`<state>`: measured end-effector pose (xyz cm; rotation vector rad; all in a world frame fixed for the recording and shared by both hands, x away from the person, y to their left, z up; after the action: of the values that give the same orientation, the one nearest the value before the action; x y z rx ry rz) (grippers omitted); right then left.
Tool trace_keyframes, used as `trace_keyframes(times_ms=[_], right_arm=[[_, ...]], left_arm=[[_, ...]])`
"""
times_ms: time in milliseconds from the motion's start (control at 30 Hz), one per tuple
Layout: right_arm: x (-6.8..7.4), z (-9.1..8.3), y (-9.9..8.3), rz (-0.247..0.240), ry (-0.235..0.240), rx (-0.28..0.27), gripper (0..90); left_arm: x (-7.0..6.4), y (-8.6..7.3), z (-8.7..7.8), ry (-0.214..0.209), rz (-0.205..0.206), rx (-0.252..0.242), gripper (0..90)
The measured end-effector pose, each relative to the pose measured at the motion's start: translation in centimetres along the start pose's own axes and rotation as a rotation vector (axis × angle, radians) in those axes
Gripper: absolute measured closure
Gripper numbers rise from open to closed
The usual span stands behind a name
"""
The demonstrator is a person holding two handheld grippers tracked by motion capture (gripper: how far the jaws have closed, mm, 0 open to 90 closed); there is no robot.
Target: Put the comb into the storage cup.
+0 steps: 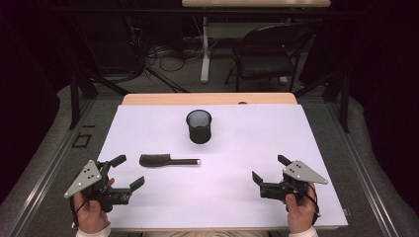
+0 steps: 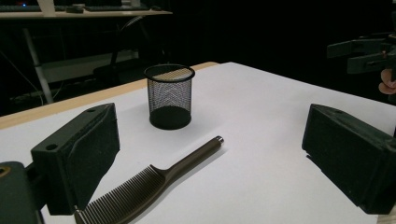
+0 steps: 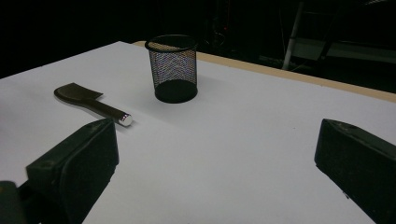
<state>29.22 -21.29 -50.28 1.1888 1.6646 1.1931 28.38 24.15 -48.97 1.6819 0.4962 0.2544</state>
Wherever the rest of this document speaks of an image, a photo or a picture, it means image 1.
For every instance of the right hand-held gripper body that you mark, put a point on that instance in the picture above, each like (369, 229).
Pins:
(301, 173)

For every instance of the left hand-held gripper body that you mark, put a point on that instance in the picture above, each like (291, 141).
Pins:
(86, 177)

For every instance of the black mesh cup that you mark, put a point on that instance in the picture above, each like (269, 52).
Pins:
(199, 133)

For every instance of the person's left hand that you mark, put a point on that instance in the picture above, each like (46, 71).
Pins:
(90, 215)

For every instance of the person's right hand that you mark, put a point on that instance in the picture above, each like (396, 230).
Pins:
(301, 214)

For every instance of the short black tape strip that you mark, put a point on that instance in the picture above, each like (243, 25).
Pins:
(88, 126)

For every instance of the white table mat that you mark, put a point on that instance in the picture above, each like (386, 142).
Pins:
(210, 194)

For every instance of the wooden table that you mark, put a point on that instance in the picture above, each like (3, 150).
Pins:
(184, 98)

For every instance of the black tripod leg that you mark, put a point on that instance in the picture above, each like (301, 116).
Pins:
(166, 80)

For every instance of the black folding chair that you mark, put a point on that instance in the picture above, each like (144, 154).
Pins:
(267, 64)

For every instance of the white desk leg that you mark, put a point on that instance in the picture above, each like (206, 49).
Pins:
(205, 59)

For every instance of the aluminium floor rail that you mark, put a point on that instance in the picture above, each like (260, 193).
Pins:
(49, 171)
(362, 171)

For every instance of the black metal frame post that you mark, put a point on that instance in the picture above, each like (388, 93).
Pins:
(74, 98)

